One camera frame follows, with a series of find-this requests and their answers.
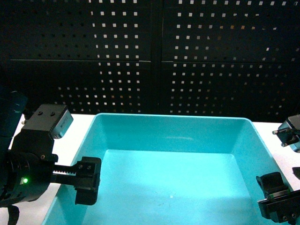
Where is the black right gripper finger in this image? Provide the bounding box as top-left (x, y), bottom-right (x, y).
top-left (256, 172), bottom-right (291, 199)
top-left (257, 190), bottom-right (300, 225)

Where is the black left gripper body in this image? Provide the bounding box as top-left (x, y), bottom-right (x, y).
top-left (0, 130), bottom-right (77, 207)

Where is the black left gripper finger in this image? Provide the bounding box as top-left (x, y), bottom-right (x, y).
top-left (70, 157), bottom-right (102, 178)
top-left (75, 178), bottom-right (100, 205)

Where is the teal plastic storage box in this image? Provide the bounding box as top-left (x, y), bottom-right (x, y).
top-left (44, 113), bottom-right (279, 225)

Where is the left robot arm blue sleeve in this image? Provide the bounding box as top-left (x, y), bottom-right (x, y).
top-left (0, 86), bottom-right (28, 152)

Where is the black perforated pegboard panel left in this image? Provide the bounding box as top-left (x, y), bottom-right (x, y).
top-left (0, 0), bottom-right (163, 114)

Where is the black perforated pegboard panel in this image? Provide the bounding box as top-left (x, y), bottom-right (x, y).
top-left (0, 0), bottom-right (163, 114)
top-left (160, 0), bottom-right (300, 122)

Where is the black perforated pegboard panel right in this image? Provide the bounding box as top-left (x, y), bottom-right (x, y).
top-left (160, 0), bottom-right (300, 122)

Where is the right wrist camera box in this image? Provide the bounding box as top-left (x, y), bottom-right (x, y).
top-left (272, 114), bottom-right (300, 153)

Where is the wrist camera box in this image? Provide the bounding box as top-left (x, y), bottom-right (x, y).
top-left (272, 114), bottom-right (300, 153)
top-left (23, 104), bottom-right (74, 139)

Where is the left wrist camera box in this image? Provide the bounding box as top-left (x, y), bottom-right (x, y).
top-left (23, 104), bottom-right (74, 139)

